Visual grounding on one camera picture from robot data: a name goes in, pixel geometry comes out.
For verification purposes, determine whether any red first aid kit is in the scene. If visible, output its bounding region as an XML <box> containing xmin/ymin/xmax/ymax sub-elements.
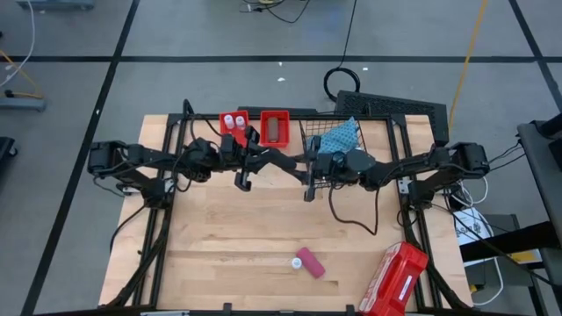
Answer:
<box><xmin>358</xmin><ymin>240</ymin><xmax>429</xmax><ymax>316</ymax></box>

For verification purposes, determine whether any red plastic bin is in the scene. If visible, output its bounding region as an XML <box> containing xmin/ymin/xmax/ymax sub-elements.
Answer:
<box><xmin>219</xmin><ymin>110</ymin><xmax>250</xmax><ymax>148</ymax></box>
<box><xmin>259</xmin><ymin>110</ymin><xmax>292</xmax><ymax>148</ymax></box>

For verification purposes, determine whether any black coiled floor cable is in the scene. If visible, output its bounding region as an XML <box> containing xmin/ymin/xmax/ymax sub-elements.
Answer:
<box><xmin>322</xmin><ymin>0</ymin><xmax>362</xmax><ymax>101</ymax></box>

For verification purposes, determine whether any pink bandage roll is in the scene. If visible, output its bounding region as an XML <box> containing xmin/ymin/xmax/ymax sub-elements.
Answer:
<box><xmin>294</xmin><ymin>247</ymin><xmax>327</xmax><ymax>279</ymax></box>

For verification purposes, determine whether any grey metal floor base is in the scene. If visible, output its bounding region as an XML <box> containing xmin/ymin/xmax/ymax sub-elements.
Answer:
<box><xmin>16</xmin><ymin>0</ymin><xmax>96</xmax><ymax>12</ymax></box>
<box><xmin>0</xmin><ymin>96</ymin><xmax>47</xmax><ymax>113</ymax></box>

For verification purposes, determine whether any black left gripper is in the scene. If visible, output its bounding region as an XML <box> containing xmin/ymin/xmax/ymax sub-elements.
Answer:
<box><xmin>218</xmin><ymin>126</ymin><xmax>273</xmax><ymax>192</ymax></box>

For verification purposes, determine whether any black side desk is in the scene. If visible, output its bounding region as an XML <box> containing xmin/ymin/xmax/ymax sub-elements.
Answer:
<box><xmin>516</xmin><ymin>112</ymin><xmax>562</xmax><ymax>260</ymax></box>

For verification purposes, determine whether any black metal table frame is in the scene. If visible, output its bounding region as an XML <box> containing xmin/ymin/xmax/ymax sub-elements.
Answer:
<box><xmin>104</xmin><ymin>111</ymin><xmax>473</xmax><ymax>316</ymax></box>

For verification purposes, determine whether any yellow cable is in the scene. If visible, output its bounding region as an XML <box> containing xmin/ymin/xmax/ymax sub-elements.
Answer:
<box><xmin>440</xmin><ymin>0</ymin><xmax>489</xmax><ymax>133</ymax></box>

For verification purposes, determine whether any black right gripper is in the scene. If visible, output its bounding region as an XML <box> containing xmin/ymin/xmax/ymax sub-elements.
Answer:
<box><xmin>303</xmin><ymin>134</ymin><xmax>348</xmax><ymax>203</ymax></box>

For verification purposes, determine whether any white cardboard box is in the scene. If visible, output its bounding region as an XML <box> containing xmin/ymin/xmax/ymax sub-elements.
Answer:
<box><xmin>454</xmin><ymin>205</ymin><xmax>500</xmax><ymax>247</ymax></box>

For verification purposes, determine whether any blue patterned soft pack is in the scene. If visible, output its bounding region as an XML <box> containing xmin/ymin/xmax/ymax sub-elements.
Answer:
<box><xmin>306</xmin><ymin>116</ymin><xmax>362</xmax><ymax>154</ymax></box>

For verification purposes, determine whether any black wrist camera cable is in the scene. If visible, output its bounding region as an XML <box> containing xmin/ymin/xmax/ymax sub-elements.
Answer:
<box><xmin>328</xmin><ymin>183</ymin><xmax>381</xmax><ymax>236</ymax></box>
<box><xmin>182</xmin><ymin>98</ymin><xmax>223</xmax><ymax>142</ymax></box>

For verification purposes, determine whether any black wire basket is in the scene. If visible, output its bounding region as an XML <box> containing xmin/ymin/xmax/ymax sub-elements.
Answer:
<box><xmin>298</xmin><ymin>112</ymin><xmax>368</xmax><ymax>190</ymax></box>

